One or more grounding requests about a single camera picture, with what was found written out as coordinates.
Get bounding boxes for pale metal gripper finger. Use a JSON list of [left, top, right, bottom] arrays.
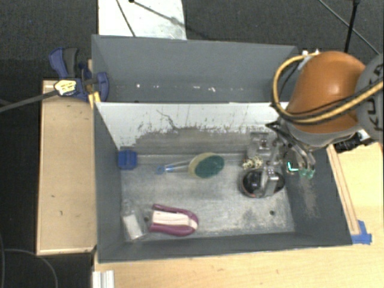
[[268, 173, 286, 197], [259, 169, 272, 198]]

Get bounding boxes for black round dome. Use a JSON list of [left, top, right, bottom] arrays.
[[238, 169, 286, 199]]

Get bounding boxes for yellow and black speckled toy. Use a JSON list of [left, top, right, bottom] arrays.
[[241, 156, 264, 170]]

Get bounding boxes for purple and white pliers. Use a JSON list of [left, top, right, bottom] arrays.
[[148, 203, 200, 238]]

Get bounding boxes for grey metal bin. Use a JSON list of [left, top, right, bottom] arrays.
[[91, 34, 353, 263]]

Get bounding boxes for pale wood flat board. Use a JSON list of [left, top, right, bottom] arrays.
[[35, 79, 98, 256]]

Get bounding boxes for green dish brush clear handle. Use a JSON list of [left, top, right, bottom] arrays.
[[155, 152, 226, 179]]

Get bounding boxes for black cylinder on white bracket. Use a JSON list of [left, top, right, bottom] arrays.
[[333, 130, 371, 154]]

